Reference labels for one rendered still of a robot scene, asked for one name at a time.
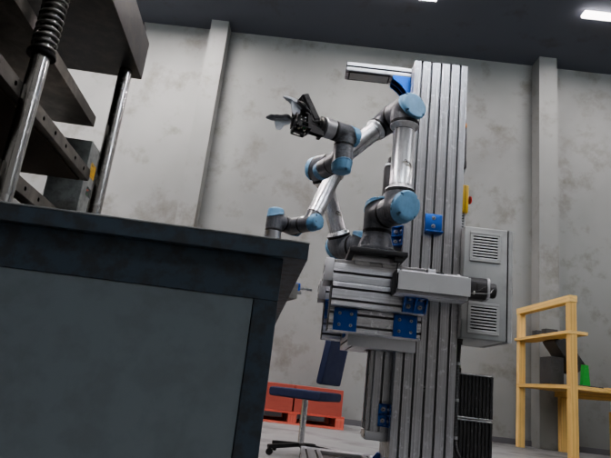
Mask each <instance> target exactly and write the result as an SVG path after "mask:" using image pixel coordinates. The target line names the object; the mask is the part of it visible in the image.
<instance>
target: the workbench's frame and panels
mask: <svg viewBox="0 0 611 458"><path fill-rule="evenodd" d="M308 250H309V244H300V243H294V242H287V241H280V240H274V239H266V238H260V237H253V236H246V235H239V234H226V233H219V232H212V231H206V230H198V229H192V228H184V227H178V226H172V225H164V224H151V223H145V222H137V221H131V220H124V219H117V218H110V217H103V216H96V215H90V214H77V213H70V212H63V211H56V210H49V209H43V208H35V207H29V206H22V205H15V204H2V203H0V458H258V455H259V447H260V440H261V432H262V425H263V419H264V411H265V398H266V390H267V383H268V375H269V368H270V361H271V354H272V347H273V340H274V332H275V323H276V321H277V319H278V317H279V315H280V314H281V312H282V310H283V308H284V306H285V303H286V301H287V299H288V297H289V295H290V294H291V292H292V290H293V288H294V286H295V283H296V281H297V279H298V277H299V275H300V274H301V272H302V270H303V268H304V266H305V264H306V261H307V258H308Z"/></svg>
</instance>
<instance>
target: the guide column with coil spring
mask: <svg viewBox="0 0 611 458"><path fill-rule="evenodd" d="M46 2H55V3H58V4H60V5H62V6H63V7H65V4H64V3H63V2H61V1H59V0H46ZM45 7H52V8H54V9H57V10H59V11H61V12H62V13H63V12H64V10H63V9H62V8H60V7H59V6H57V5H45ZM43 13H48V14H52V15H56V16H58V17H60V18H61V19H62V16H61V15H60V14H58V13H57V12H54V11H50V10H45V11H43ZM41 19H48V20H52V21H54V22H57V23H58V24H60V23H61V22H60V21H59V20H57V19H55V18H53V17H51V16H42V18H41ZM40 25H48V26H51V27H53V28H55V29H56V30H59V27H58V26H56V25H53V24H51V23H47V22H42V23H40ZM38 31H44V32H48V33H50V34H53V35H55V36H57V33H56V32H55V31H53V30H50V29H47V28H39V29H38ZM36 37H43V38H47V39H50V40H52V41H54V42H55V39H54V38H53V37H52V36H50V35H42V34H40V35H36ZM36 43H38V44H44V45H49V46H51V47H52V48H54V45H52V44H51V43H49V42H46V41H43V40H36V41H35V44H36ZM49 64H50V58H49V57H48V56H47V55H45V54H42V53H39V52H33V53H32V54H31V56H30V60H29V63H28V67H27V70H26V73H25V79H24V84H23V87H22V91H21V94H20V97H19V99H18V102H17V106H16V109H15V114H14V118H13V121H12V124H11V128H10V131H9V135H8V137H7V141H6V144H5V150H4V153H3V157H2V162H1V165H0V201H4V202H11V203H12V202H13V198H14V195H15V189H16V185H17V182H18V178H19V175H20V172H21V168H22V164H23V161H24V158H25V151H26V148H27V145H28V141H29V138H30V134H31V131H32V127H33V124H34V120H35V115H36V111H37V107H38V104H39V101H40V97H41V93H42V91H43V87H44V83H45V78H46V74H47V70H48V67H49Z"/></svg>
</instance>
